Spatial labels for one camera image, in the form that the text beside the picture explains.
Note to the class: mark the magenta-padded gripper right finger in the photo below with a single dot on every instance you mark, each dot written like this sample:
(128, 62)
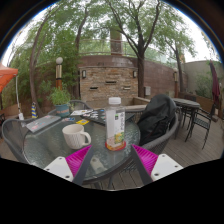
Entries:
(165, 165)

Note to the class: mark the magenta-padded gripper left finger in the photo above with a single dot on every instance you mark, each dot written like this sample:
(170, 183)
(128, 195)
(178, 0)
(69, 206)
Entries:
(56, 166)

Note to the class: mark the clear bottle with white cap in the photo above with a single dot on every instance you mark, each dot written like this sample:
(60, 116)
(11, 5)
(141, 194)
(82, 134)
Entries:
(115, 126)

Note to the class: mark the white ribbed mug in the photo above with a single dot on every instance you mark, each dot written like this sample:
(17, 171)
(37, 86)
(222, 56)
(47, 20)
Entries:
(74, 136)

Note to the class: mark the flat round red coaster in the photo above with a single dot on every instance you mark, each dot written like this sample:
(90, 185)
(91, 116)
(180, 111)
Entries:
(124, 146)

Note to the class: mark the grey laptop with stickers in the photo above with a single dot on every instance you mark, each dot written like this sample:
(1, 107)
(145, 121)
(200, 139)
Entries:
(43, 123)

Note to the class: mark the black jacket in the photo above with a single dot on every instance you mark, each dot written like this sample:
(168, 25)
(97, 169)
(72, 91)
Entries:
(156, 116)

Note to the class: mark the yellow card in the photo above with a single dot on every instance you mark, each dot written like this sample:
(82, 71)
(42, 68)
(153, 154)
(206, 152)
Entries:
(82, 122)

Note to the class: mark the black metal chair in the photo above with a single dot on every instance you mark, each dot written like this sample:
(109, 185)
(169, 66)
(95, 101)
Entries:
(200, 123)

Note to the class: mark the blue and yellow striped cone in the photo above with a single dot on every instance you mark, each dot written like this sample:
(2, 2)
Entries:
(34, 111)

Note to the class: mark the dark laptop with stickers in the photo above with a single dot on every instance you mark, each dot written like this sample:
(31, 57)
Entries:
(95, 116)

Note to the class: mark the round dark patio table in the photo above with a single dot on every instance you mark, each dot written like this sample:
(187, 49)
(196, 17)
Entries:
(186, 102)

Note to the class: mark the green plant in blue pot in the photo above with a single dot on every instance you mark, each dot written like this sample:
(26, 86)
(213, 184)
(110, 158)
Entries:
(60, 98)

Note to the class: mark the closed maroon umbrella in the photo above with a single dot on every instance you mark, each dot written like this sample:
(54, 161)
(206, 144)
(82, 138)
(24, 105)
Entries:
(215, 86)

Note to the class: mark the orange canopy tent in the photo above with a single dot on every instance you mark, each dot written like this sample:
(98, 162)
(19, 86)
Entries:
(6, 76)

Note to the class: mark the lamp post with round globe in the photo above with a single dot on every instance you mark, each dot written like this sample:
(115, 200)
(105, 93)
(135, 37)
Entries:
(59, 75)

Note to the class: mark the wall lantern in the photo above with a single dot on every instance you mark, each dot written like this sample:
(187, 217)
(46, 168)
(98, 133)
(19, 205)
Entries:
(135, 74)
(84, 73)

